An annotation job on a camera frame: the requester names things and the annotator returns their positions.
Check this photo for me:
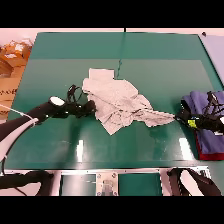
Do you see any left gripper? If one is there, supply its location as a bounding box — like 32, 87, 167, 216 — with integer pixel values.
77, 99, 98, 118

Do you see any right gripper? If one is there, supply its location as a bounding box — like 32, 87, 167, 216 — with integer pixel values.
175, 107, 196, 128

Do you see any grey T-shirt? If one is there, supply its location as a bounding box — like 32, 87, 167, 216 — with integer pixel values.
81, 67, 177, 136

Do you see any red garment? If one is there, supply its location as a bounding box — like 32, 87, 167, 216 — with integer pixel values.
194, 129, 224, 162

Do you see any brown cardboard box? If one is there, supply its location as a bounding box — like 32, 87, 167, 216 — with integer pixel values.
0, 64, 27, 121
0, 38, 35, 69

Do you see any silver frame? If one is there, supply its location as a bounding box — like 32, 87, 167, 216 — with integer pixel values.
0, 166, 224, 197

